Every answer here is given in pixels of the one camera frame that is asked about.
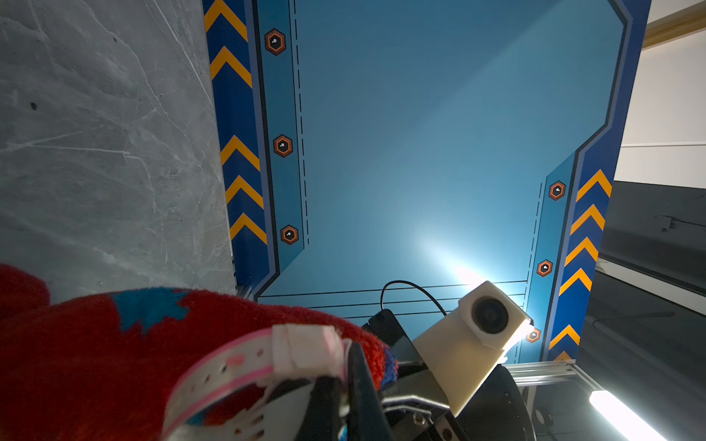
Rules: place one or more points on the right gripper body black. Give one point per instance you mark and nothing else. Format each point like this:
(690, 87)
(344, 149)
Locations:
(414, 405)

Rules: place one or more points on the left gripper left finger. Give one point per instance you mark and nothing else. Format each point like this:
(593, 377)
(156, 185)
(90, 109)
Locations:
(321, 421)

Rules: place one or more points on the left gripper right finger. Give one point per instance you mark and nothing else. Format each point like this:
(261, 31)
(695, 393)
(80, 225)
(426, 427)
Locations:
(366, 421)

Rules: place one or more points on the red and blue cloth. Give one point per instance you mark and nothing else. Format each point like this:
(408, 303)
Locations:
(102, 367)

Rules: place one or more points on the pink white watch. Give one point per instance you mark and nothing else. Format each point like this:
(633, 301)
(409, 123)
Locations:
(264, 358)

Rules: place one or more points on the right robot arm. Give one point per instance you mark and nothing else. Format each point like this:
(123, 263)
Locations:
(497, 411)

